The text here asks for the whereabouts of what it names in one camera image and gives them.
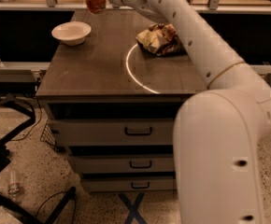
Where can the top grey drawer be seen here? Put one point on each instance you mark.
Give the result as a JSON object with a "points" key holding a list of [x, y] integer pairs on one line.
{"points": [[114, 132]]}

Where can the black chair frame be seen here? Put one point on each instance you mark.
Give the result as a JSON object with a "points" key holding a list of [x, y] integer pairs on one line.
{"points": [[17, 211]]}

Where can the white paper bowl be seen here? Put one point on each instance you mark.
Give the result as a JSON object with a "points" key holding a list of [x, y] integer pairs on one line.
{"points": [[71, 33]]}

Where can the bottom grey drawer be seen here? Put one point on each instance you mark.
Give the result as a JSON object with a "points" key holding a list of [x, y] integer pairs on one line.
{"points": [[128, 184]]}

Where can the grey drawer cabinet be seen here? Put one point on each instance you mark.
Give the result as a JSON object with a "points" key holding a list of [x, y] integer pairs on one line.
{"points": [[110, 77]]}

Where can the middle grey drawer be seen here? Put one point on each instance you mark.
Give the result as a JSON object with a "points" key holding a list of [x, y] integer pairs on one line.
{"points": [[121, 164]]}

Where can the red coke can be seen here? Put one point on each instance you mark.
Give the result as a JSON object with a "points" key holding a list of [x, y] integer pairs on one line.
{"points": [[96, 6]]}

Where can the crumpled brown chip bag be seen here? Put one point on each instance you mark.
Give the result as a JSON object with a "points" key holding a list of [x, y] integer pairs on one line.
{"points": [[160, 39]]}

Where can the black wire basket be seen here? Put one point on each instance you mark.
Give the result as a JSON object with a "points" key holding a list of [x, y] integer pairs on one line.
{"points": [[48, 138]]}

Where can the grey drawer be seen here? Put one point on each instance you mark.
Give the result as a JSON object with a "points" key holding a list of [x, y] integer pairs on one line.
{"points": [[121, 164], [128, 184], [114, 132]]}

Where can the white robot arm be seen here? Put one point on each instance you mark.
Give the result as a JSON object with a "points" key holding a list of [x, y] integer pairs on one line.
{"points": [[216, 132]]}

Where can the clear cup on floor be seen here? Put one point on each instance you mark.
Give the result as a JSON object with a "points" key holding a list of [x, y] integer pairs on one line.
{"points": [[14, 186]]}

